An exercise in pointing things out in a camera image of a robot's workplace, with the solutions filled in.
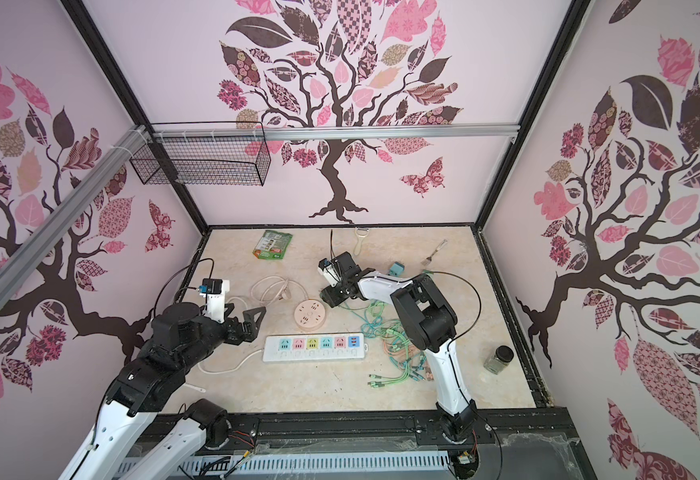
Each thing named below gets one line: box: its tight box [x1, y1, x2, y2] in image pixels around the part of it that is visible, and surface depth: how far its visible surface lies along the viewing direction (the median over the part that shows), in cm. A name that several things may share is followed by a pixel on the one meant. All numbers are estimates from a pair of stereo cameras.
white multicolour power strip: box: [262, 333, 368, 363], surface depth 87 cm
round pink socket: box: [294, 299, 326, 331], surface depth 94 cm
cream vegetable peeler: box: [354, 227, 370, 256], surface depth 120 cm
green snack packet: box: [252, 230, 293, 260], surface depth 116 cm
